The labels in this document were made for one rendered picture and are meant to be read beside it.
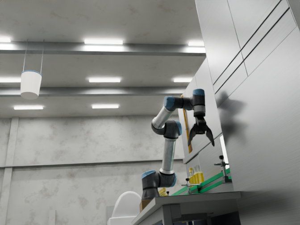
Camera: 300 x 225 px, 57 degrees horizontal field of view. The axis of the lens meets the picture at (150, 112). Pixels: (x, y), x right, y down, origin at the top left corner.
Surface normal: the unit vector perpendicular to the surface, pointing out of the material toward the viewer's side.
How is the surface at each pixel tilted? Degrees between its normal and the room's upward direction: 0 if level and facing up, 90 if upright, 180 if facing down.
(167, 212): 90
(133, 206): 90
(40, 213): 90
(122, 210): 90
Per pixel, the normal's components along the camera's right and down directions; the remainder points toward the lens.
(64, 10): 0.08, 0.90
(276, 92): -0.97, -0.02
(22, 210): 0.13, -0.43
